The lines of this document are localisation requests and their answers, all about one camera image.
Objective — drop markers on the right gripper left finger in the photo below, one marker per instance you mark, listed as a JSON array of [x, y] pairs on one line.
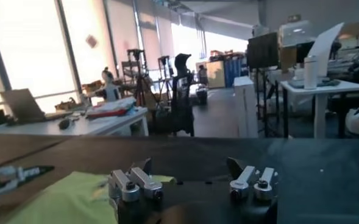
[[125, 185]]

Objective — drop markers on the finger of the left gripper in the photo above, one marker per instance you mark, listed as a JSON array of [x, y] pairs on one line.
[[20, 175]]

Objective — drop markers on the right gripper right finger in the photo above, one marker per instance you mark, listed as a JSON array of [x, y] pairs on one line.
[[266, 185]]

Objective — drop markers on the yellow-green t-shirt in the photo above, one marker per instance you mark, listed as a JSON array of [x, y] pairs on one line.
[[69, 201]]

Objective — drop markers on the stack of folded clothes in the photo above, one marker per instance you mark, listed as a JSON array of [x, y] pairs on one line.
[[112, 108]]

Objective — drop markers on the black vinyl table cover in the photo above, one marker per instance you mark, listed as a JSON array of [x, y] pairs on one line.
[[289, 182]]

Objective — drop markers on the black round speaker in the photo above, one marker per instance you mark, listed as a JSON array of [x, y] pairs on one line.
[[64, 123]]

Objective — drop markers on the white office desk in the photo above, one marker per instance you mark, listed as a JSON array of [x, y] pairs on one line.
[[90, 126]]

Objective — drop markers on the grey laptop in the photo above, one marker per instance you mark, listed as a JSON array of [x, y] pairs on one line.
[[23, 105]]

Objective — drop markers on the tall white cardboard box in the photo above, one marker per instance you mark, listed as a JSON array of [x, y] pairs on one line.
[[245, 106]]

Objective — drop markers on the white standing desk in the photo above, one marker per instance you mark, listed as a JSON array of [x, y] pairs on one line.
[[321, 103]]

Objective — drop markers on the black office chair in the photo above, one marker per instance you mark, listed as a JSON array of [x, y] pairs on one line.
[[182, 103]]

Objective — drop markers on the blue storage crates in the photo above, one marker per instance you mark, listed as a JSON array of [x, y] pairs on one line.
[[235, 71]]

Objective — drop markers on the white insulated bottle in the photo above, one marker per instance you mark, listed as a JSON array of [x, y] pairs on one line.
[[310, 73]]

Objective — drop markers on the curved white paper sheet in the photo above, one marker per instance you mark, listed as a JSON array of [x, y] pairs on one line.
[[327, 45]]

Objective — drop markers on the black camera tripod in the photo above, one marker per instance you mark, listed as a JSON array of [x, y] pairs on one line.
[[139, 76], [165, 76]]

